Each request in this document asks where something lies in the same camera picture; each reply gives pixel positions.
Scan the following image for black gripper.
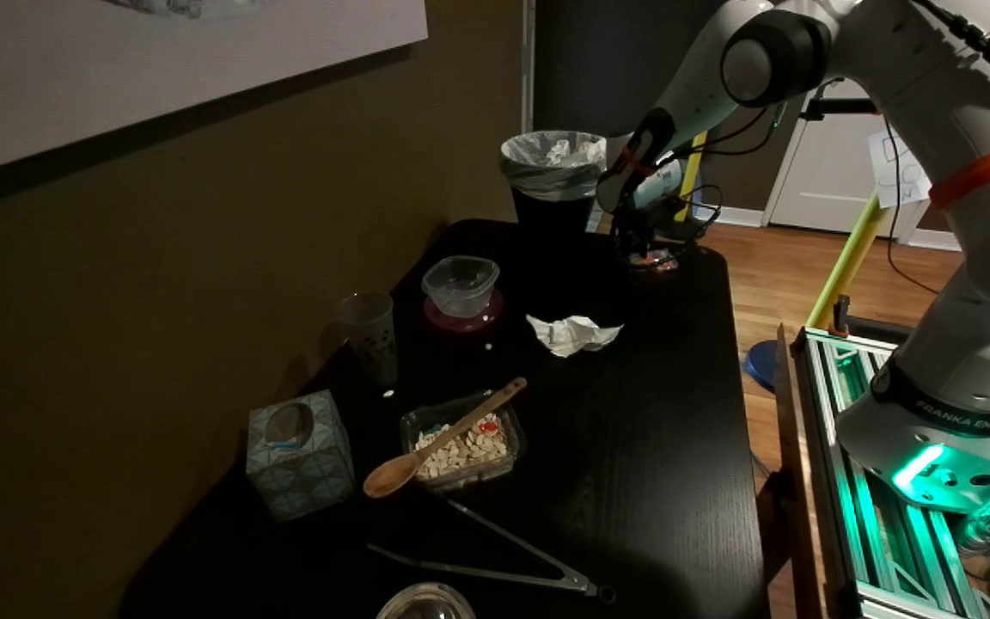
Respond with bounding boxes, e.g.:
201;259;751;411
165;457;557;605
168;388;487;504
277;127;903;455
595;106;686;255

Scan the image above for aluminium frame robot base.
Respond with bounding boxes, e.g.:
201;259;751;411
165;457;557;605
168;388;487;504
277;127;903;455
774;323;990;619

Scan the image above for yellow pole with black base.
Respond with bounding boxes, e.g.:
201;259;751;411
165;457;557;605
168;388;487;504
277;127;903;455
679;127;717;199

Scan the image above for black trash can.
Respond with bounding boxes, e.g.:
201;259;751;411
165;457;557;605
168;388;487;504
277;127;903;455
508;169;613;279

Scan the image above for white trash bag liner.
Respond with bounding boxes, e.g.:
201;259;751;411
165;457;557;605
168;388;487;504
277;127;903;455
498;127;616;206

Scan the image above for crumpled white tissue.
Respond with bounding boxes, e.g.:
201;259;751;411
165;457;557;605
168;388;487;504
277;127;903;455
523;308;625;361

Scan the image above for blue floor object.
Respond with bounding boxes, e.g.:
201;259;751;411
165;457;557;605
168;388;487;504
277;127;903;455
744;335;790;396

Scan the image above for red saucer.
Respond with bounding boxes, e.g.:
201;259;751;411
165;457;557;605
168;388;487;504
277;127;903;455
419;290;508;335

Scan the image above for clear food container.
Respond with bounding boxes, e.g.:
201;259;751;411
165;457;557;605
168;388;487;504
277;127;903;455
398;393;530;496

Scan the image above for wooden spoon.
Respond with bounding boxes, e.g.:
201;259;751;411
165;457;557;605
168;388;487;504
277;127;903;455
363;373;532;502

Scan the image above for clear glass cup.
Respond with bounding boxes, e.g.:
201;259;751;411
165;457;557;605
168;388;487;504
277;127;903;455
330;286;403;393

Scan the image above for metal tongs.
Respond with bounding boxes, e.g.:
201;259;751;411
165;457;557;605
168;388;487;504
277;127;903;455
365;490;613;605

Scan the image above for patterned tissue box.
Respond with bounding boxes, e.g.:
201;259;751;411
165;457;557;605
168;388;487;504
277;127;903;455
245;385;357;522

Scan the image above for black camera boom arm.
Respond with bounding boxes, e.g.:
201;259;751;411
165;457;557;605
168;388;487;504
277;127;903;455
797;94;879;124

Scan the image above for white wall board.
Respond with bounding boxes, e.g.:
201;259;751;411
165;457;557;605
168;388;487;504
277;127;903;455
0;0;435;186

